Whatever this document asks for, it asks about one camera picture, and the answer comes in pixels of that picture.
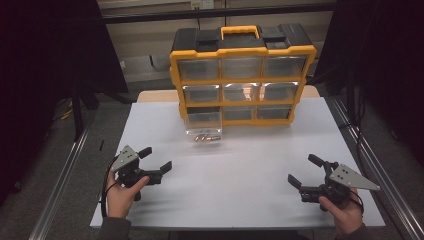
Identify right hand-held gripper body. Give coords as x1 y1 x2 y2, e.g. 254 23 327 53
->
298 161 382 205

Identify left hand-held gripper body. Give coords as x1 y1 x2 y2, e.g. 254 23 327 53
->
109 144 164 197

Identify pulled-out clear plastic drawer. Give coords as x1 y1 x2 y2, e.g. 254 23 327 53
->
185 111 224 145

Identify yellow and black organizer cabinet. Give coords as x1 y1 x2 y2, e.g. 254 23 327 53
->
168 23 318 128

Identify person's left hand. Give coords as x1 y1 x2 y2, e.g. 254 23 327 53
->
105 175 151 220

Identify person's right hand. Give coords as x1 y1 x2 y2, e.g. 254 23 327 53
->
318 187 365 236

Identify black stand leg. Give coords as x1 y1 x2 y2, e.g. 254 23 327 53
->
69 84 85 142

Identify narrow black curtain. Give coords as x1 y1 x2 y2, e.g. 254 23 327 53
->
313 0 424 166

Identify set of closed clear drawers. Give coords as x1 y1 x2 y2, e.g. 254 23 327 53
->
176 54 308 122

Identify wide black curtain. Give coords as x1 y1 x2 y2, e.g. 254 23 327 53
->
0 0 130 208

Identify black horizontal bar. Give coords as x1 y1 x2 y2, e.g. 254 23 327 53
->
99 2 337 25

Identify right hand-held gripper cable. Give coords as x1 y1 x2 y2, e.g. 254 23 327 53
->
348 189 365 216

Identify hand-held gripper cable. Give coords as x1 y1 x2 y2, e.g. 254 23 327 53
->
100 157 122 218
348 189 365 216

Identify left hand-held gripper cable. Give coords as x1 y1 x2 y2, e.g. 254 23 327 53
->
100 157 122 218

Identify metal floor rail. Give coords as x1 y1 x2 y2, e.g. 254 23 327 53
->
328 95 424 240
28 126 92 240

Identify yellow cable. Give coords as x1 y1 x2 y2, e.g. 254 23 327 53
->
59 99 75 122

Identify black wall cable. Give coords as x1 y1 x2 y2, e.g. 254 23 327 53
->
149 54 172 72

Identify white wall outlet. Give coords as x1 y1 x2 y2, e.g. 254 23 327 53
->
190 0 215 10

